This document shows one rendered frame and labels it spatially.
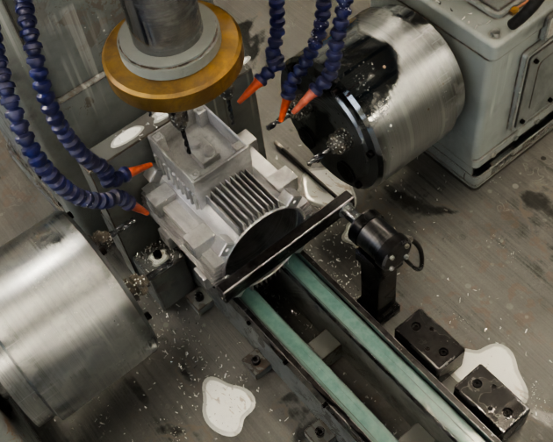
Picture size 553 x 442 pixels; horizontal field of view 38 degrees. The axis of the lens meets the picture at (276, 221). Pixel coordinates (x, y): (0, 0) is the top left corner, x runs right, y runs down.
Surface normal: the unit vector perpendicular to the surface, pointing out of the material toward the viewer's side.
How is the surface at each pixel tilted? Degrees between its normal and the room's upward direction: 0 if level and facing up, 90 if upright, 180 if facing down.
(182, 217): 0
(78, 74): 90
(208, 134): 0
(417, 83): 47
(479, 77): 90
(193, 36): 90
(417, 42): 21
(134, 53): 0
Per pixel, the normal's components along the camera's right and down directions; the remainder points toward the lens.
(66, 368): 0.53, 0.32
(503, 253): -0.09, -0.56
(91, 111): 0.63, 0.61
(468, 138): -0.77, 0.56
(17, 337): 0.26, -0.16
